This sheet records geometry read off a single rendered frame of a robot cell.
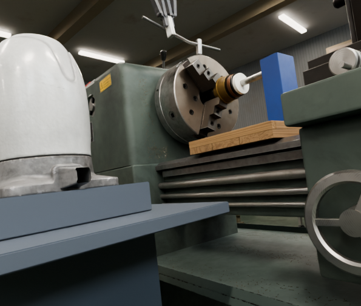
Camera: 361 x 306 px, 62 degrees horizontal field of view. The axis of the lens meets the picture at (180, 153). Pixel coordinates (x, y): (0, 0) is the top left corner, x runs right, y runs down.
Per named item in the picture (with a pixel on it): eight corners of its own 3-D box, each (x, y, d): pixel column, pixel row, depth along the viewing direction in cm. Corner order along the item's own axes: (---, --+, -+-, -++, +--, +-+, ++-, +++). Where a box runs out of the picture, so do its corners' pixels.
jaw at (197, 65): (195, 96, 110) (176, 68, 106) (202, 88, 112) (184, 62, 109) (216, 87, 101) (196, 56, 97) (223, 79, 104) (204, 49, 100)
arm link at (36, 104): (36, 153, 42) (25, 3, 44) (-38, 168, 50) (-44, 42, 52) (111, 155, 57) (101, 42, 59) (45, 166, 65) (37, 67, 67)
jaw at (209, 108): (207, 109, 113) (202, 138, 109) (197, 104, 110) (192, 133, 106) (229, 101, 104) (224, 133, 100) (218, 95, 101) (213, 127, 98)
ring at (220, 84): (207, 78, 103) (227, 68, 96) (227, 81, 109) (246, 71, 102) (211, 105, 102) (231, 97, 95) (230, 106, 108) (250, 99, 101)
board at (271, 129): (190, 155, 91) (188, 142, 92) (264, 150, 113) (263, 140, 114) (273, 137, 68) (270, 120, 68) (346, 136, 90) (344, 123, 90)
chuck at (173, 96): (160, 139, 105) (158, 54, 110) (224, 146, 124) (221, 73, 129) (175, 135, 98) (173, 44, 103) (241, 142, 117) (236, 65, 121)
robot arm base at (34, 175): (17, 196, 37) (14, 150, 37) (-27, 201, 52) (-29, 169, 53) (136, 183, 50) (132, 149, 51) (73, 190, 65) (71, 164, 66)
